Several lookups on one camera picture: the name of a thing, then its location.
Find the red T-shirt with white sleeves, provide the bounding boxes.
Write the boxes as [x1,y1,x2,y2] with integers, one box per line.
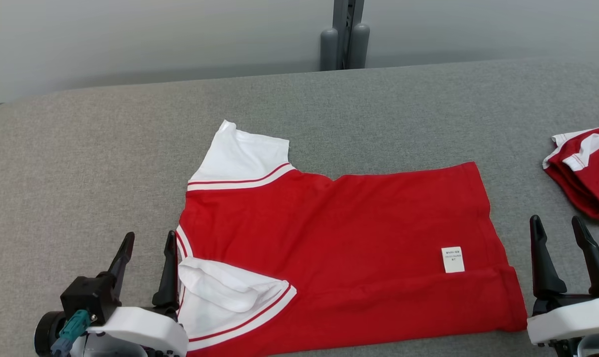
[176,119,528,357]

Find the grey metal upright post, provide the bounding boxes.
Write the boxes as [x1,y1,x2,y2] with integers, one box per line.
[320,0,371,71]

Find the red shorts with white stripe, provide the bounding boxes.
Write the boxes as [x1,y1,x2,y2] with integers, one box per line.
[542,122,599,225]

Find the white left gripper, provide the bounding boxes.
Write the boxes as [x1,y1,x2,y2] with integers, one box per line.
[84,230,189,357]

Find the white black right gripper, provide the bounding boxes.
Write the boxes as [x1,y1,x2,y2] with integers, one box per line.
[527,215,599,357]

